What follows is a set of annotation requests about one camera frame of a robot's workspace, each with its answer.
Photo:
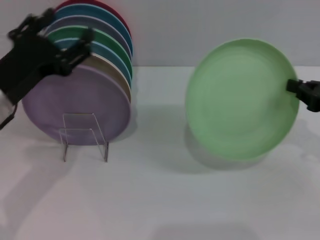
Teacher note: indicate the teal blue plate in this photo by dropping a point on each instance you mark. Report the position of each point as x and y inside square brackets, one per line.
[100, 17]

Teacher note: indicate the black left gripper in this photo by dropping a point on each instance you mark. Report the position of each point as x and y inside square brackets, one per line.
[27, 65]

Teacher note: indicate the grey lavender plate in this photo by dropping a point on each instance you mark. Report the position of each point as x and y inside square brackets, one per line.
[100, 27]

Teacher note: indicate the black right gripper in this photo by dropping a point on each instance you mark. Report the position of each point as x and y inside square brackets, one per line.
[312, 100]

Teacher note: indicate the dark red plate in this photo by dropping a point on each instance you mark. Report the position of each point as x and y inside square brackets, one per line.
[110, 8]

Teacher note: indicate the beige plate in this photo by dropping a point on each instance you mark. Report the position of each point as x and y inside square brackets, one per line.
[112, 75]

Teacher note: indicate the purple plate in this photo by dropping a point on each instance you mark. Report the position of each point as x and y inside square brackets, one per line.
[75, 100]

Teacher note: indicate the light green plate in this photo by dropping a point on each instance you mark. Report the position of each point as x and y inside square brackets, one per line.
[240, 100]

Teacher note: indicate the clear acrylic plate rack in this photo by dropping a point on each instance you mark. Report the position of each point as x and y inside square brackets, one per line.
[100, 135]

